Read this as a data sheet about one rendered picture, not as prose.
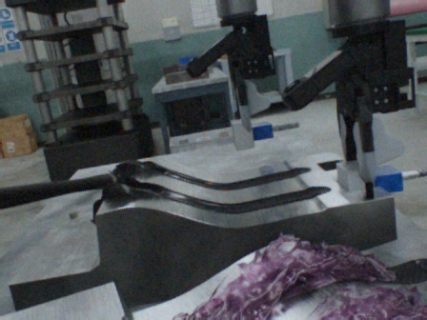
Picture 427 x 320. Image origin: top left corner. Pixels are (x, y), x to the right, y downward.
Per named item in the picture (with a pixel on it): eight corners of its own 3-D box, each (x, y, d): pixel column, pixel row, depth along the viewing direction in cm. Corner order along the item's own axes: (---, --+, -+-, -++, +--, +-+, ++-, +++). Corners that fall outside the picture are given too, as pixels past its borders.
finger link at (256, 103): (275, 126, 88) (267, 77, 87) (244, 131, 87) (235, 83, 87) (274, 128, 91) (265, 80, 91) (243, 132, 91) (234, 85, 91)
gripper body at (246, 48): (276, 78, 87) (268, 11, 85) (231, 86, 87) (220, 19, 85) (270, 75, 95) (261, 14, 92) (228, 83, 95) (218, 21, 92)
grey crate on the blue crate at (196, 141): (239, 142, 429) (236, 126, 425) (244, 151, 389) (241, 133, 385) (172, 152, 428) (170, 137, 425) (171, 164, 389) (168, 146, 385)
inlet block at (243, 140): (296, 135, 97) (294, 110, 95) (302, 140, 92) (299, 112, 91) (233, 146, 97) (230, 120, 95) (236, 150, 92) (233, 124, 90)
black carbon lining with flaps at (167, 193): (309, 177, 79) (302, 122, 77) (338, 209, 64) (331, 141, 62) (105, 211, 79) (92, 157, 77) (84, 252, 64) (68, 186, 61)
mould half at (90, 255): (337, 198, 87) (330, 127, 84) (399, 261, 62) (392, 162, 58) (70, 244, 87) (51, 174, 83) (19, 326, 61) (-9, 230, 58)
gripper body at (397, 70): (417, 112, 60) (412, 15, 57) (351, 124, 60) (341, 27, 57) (392, 106, 68) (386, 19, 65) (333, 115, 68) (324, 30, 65)
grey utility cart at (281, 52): (287, 107, 710) (280, 44, 688) (300, 111, 660) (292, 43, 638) (216, 121, 695) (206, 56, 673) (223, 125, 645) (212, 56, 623)
